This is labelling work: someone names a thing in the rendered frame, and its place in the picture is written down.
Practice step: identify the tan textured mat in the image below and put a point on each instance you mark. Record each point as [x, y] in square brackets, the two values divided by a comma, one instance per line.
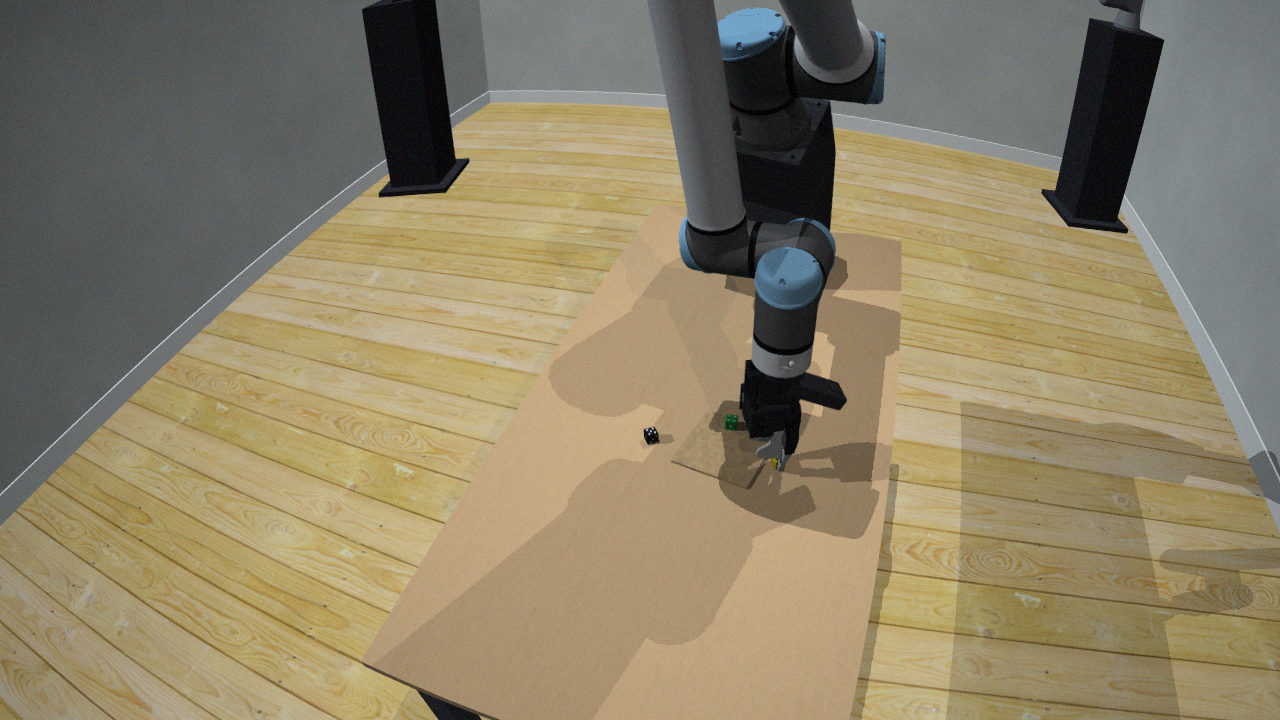
[727, 455]

